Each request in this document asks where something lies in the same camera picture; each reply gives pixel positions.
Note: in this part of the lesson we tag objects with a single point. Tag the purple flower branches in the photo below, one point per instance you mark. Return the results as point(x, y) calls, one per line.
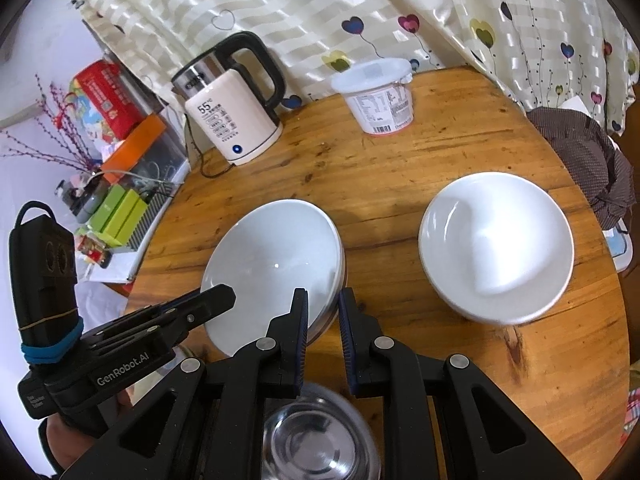
point(75, 152)

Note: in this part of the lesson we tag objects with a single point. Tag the person's left hand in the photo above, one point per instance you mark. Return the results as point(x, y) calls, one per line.
point(75, 445)

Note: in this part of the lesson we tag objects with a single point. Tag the brown dotted cloth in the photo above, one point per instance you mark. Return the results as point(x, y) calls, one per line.
point(580, 150)

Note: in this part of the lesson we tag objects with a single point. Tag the cream electric kettle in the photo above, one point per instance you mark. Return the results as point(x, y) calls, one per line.
point(235, 115)

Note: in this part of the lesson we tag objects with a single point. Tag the white bowl with blue stripe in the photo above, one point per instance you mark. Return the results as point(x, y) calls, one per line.
point(270, 260)
point(495, 245)

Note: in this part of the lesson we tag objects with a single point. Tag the lime green box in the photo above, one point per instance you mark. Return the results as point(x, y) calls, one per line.
point(130, 220)

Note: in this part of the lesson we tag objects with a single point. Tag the orange box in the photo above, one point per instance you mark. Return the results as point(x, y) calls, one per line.
point(135, 142)

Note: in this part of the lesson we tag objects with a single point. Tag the white plastic tub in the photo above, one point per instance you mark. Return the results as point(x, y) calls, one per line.
point(380, 110)

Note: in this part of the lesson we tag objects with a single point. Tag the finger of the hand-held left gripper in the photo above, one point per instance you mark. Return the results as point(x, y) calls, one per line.
point(210, 302)
point(130, 321)

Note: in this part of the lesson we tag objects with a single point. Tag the heart print curtain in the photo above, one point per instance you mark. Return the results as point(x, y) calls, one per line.
point(250, 0)

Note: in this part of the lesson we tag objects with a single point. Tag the red cartoon print box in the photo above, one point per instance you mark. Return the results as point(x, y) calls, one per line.
point(110, 105)

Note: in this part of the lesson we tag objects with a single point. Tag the stainless steel bowl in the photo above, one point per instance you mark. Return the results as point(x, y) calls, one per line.
point(320, 440)

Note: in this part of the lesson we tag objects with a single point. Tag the striped tray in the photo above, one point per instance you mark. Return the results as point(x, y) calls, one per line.
point(157, 205)

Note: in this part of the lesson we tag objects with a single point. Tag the grey handheld device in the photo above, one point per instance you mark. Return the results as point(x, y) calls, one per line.
point(92, 202)

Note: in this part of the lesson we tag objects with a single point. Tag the red figurine toy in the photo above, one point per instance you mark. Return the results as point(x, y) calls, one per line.
point(92, 252)

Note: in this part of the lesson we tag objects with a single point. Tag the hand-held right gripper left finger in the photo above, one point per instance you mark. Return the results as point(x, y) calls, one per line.
point(300, 345)

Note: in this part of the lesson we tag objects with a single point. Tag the white shelf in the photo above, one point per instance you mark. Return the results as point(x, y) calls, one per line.
point(120, 265)

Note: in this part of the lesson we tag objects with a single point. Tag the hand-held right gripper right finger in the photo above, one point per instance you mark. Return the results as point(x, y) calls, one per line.
point(347, 345)

